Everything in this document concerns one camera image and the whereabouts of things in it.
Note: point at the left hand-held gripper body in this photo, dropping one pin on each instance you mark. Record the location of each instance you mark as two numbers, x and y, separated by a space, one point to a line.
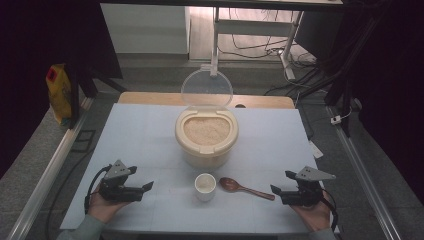
116 191

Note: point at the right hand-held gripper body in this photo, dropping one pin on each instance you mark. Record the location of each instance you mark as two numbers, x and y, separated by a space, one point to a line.
306 195

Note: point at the brown wooden spoon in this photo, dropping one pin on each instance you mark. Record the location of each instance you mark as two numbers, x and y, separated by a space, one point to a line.
230 185

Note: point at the white cup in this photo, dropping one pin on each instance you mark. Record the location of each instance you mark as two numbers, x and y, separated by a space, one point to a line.
205 193

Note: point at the beige rice container clear lid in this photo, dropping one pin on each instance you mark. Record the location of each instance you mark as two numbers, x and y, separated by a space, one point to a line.
206 153

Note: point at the white rice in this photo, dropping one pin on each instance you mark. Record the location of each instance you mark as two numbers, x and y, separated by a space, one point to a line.
206 130

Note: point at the person's left hand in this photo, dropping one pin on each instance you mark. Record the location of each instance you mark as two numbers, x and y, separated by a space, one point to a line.
103 210

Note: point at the person's right hand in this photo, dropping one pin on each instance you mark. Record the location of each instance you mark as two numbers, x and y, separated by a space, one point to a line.
315 216

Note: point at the white paper tag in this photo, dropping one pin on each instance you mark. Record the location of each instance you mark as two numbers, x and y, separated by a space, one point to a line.
316 150

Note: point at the pale blue table mat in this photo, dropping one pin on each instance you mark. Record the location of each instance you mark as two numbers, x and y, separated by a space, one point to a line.
140 133

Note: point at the small white box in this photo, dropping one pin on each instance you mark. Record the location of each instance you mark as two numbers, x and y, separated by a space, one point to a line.
336 120

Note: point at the black stand legs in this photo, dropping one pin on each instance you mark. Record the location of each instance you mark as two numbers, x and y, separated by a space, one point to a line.
346 110
75 100

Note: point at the yellow box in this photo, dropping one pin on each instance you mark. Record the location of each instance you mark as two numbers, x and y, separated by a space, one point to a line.
60 96

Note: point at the white cabinet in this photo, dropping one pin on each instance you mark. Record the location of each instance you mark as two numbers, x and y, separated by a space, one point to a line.
143 30

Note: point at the aluminium rail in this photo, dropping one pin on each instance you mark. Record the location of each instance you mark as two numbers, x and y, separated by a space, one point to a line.
360 173
50 173

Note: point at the white desk frame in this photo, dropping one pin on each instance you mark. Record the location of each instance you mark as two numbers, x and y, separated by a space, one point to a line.
253 27

